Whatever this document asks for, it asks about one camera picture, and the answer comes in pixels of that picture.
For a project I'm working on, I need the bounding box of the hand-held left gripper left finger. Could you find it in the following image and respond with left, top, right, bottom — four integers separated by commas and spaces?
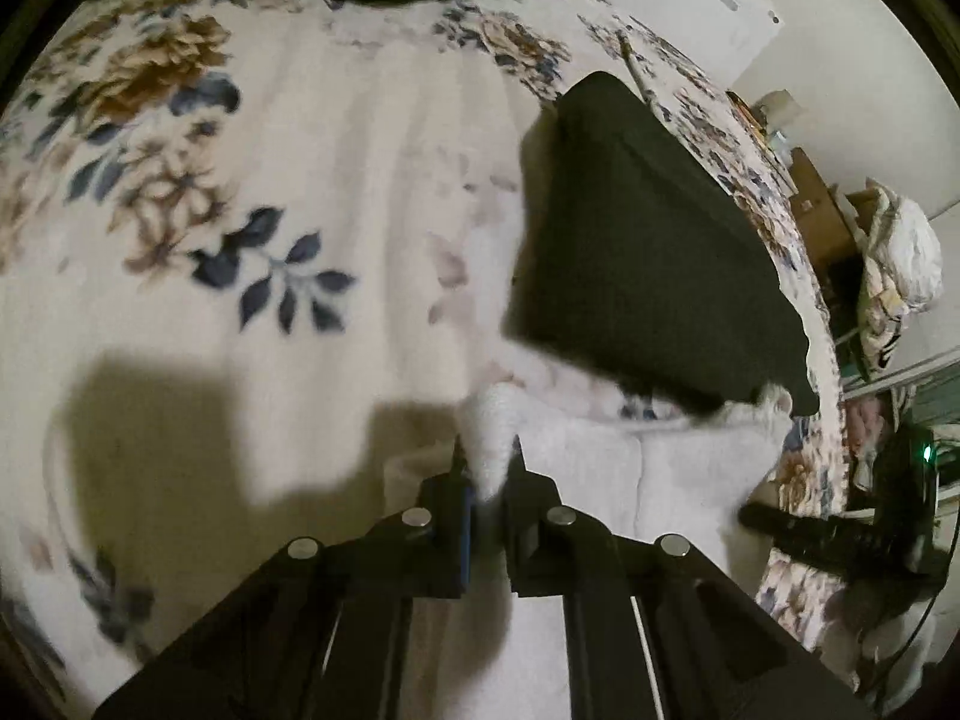
91, 435, 476, 720

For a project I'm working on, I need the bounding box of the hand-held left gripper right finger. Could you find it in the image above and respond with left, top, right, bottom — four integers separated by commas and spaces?
504, 435, 875, 720

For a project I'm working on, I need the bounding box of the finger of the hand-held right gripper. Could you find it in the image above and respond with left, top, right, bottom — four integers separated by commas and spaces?
738, 502, 845, 567

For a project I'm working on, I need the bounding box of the white fleece garment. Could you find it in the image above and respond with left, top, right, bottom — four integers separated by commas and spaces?
382, 381, 794, 720

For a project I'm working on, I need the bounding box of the white crumpled bundle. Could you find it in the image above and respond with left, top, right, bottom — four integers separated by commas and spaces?
855, 180, 943, 376

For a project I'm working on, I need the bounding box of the folded black garment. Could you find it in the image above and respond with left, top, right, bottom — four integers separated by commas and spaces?
501, 72, 820, 418

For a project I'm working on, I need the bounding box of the brown cardboard box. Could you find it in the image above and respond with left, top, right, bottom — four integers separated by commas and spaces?
787, 148, 875, 271

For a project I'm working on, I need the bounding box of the floral printed blanket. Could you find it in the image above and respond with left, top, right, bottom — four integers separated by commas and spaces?
0, 0, 848, 720

